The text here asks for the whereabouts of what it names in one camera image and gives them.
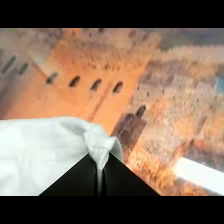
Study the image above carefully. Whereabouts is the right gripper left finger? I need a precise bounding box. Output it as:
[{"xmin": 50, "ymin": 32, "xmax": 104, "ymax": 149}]
[{"xmin": 38, "ymin": 153, "xmax": 99, "ymax": 197}]

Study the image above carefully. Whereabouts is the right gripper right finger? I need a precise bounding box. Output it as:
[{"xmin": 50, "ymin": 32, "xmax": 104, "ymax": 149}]
[{"xmin": 101, "ymin": 152, "xmax": 161, "ymax": 197}]

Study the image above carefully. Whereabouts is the white shirt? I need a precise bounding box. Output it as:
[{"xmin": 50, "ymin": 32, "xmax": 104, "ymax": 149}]
[{"xmin": 0, "ymin": 116, "xmax": 125, "ymax": 197}]

